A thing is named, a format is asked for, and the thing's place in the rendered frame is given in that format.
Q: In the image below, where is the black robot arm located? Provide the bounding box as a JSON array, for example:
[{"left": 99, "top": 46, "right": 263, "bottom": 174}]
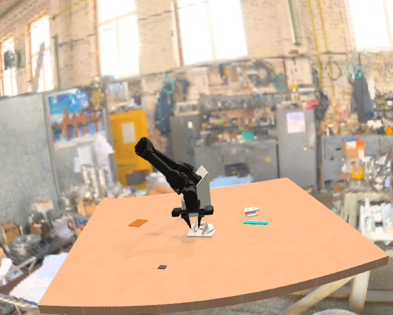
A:
[{"left": 134, "top": 137, "right": 202, "bottom": 204}]

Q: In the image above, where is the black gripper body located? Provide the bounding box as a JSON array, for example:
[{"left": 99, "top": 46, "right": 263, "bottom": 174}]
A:
[{"left": 171, "top": 199, "right": 214, "bottom": 217}]

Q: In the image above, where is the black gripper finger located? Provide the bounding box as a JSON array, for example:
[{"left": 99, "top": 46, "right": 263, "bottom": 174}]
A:
[
  {"left": 181, "top": 213, "right": 191, "bottom": 228},
  {"left": 197, "top": 214, "right": 205, "bottom": 228}
]

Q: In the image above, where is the orange rectangular plate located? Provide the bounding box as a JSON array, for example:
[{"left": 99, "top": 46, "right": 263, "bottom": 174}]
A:
[{"left": 128, "top": 219, "right": 148, "bottom": 227}]

